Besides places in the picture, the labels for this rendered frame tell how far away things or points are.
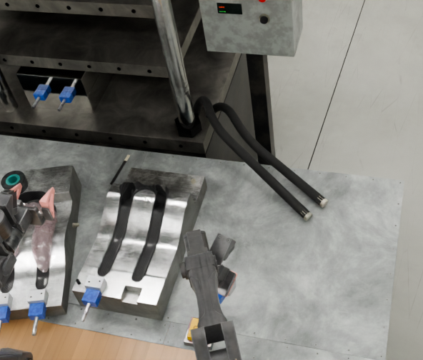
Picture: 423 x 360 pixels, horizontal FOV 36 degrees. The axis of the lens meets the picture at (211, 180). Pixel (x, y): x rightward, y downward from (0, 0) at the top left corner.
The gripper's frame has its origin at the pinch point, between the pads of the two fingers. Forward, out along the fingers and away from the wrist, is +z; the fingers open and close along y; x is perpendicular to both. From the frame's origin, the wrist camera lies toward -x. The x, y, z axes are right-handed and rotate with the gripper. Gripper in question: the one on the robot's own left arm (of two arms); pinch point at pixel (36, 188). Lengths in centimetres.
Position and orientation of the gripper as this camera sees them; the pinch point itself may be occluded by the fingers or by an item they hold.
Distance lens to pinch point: 180.5
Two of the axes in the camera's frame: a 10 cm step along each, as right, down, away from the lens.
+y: -9.6, -1.1, 2.5
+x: 1.2, 6.6, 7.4
